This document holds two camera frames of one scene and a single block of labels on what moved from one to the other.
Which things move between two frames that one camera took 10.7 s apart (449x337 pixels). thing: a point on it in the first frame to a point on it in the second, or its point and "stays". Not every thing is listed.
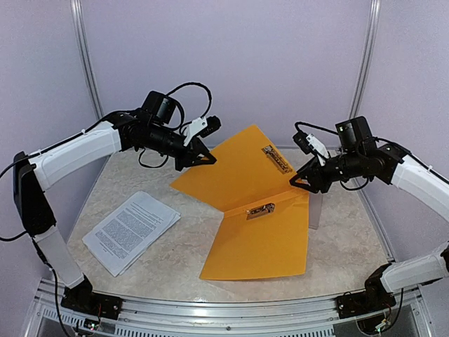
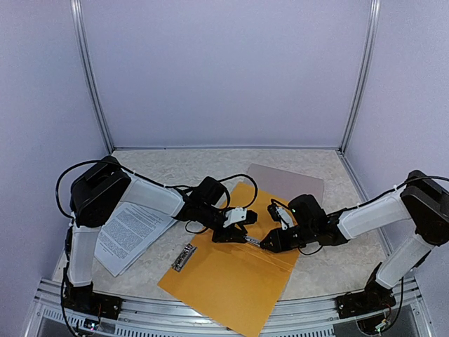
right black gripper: [313, 170] to [279, 245]
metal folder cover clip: [276, 159] to [183, 258]
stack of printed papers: [121, 238] stays
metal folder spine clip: [264, 209] to [253, 240]
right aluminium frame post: [367, 58] stays
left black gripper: [190, 156] to [232, 232]
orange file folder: [266, 229] to [234, 282]
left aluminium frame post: [77, 8] stays
